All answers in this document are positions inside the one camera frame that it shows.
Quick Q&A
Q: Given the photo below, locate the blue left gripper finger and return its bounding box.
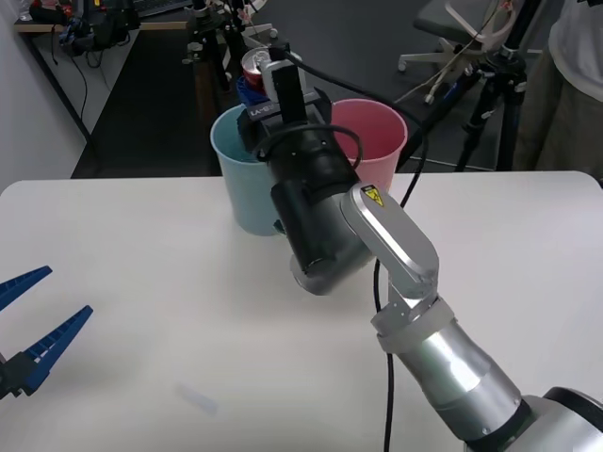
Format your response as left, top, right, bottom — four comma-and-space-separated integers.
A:
0, 265, 54, 313
0, 304, 94, 402

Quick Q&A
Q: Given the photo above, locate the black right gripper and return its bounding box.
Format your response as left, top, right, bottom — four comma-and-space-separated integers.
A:
235, 76, 334, 153

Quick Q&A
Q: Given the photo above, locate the red drink can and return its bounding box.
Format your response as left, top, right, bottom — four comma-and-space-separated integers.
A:
240, 46, 275, 93

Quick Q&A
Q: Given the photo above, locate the pale blue plastic bin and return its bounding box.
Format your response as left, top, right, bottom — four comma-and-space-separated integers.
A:
209, 104, 280, 237

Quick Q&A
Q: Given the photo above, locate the pink plastic bin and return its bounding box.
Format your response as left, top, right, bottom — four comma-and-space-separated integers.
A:
328, 98, 408, 190

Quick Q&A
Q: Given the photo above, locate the black bag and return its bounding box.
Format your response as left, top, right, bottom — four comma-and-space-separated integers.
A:
58, 0, 143, 53

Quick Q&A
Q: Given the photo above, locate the grey office chair white base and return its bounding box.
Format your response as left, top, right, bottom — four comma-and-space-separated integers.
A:
398, 0, 515, 105

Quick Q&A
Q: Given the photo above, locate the wood-edged desk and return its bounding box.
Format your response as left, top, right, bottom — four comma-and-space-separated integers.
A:
13, 18, 204, 140

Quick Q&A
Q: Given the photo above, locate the large black tripod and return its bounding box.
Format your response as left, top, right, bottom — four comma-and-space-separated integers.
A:
394, 0, 541, 173

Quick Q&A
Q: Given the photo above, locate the person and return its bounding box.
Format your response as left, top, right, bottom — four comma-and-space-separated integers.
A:
512, 0, 603, 179

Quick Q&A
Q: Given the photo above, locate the black camera tripod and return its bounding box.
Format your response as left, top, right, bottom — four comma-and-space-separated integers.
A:
181, 0, 265, 114

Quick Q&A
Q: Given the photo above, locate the black hanging cable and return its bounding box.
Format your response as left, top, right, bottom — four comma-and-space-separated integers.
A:
50, 27, 91, 138

